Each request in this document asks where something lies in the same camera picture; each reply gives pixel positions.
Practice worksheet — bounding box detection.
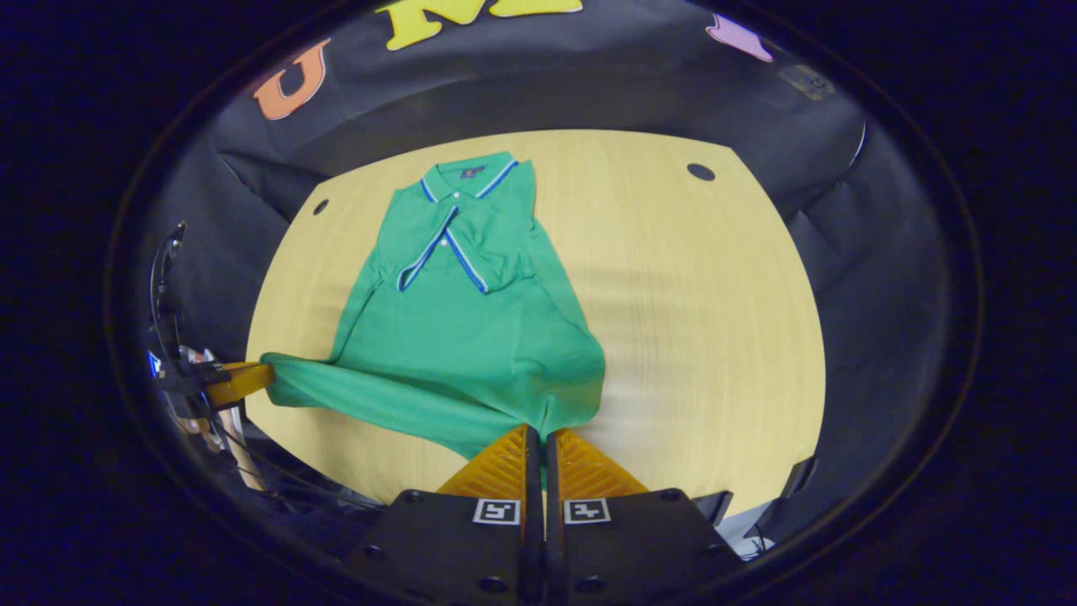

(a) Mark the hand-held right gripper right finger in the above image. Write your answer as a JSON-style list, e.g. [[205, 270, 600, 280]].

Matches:
[[545, 428, 746, 606]]

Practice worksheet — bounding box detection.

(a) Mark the black backdrop cloth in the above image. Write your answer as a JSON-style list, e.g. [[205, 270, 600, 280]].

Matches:
[[126, 0, 960, 540]]

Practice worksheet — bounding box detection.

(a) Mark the green T-shirt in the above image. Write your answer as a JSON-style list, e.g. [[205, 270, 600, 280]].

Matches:
[[261, 151, 607, 489]]

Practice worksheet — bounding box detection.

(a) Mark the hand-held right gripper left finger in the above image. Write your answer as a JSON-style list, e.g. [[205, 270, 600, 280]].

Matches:
[[343, 424, 546, 606]]

